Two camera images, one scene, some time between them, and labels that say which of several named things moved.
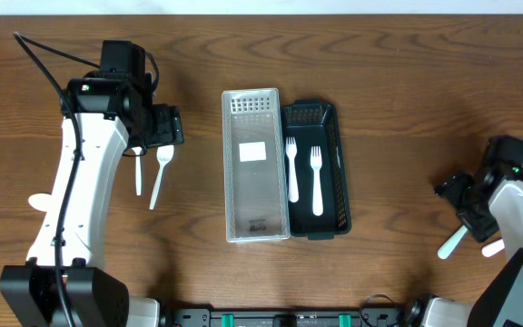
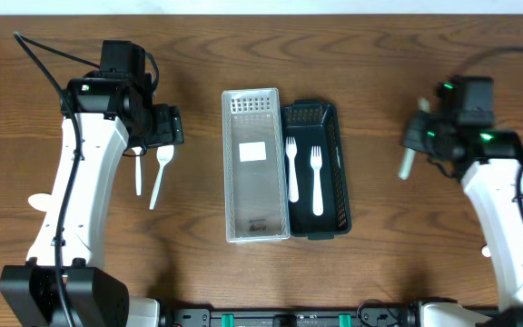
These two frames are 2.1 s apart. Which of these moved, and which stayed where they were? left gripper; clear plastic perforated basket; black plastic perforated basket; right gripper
Moved: right gripper
Stayed: black plastic perforated basket; left gripper; clear plastic perforated basket
